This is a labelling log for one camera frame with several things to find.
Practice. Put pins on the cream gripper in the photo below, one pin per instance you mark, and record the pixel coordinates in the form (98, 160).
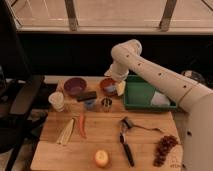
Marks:
(120, 88)

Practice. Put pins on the light blue sponge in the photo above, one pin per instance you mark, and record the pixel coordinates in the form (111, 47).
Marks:
(110, 89)

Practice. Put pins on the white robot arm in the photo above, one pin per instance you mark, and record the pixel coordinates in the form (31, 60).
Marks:
(193, 97)

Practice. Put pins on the green plastic tray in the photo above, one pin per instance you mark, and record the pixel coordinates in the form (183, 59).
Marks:
(139, 93)

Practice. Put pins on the white cloth in tray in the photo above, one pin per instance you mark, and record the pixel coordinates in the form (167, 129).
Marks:
(160, 99)

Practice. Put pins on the orange bowl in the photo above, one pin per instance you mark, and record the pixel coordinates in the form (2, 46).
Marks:
(106, 82)

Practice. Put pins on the small metal cup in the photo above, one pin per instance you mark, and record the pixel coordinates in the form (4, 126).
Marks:
(106, 104)

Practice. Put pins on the black rectangular block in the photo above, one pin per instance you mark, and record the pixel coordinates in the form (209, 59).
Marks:
(86, 96)

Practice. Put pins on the small blue cup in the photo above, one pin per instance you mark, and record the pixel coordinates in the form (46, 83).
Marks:
(89, 104)

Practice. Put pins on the purple bowl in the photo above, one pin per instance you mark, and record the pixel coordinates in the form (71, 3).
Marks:
(74, 86)

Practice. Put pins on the dark twig stem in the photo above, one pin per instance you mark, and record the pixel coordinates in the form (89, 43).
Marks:
(148, 129)

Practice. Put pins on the corn cob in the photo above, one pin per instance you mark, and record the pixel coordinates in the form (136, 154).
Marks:
(66, 133)

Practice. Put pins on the bunch of red grapes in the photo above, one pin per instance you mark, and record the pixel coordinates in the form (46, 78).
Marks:
(163, 148)

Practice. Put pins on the black office chair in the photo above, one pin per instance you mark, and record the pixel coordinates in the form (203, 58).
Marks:
(18, 90)

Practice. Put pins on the black handled peeler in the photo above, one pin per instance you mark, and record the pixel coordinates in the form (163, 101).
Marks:
(125, 126)

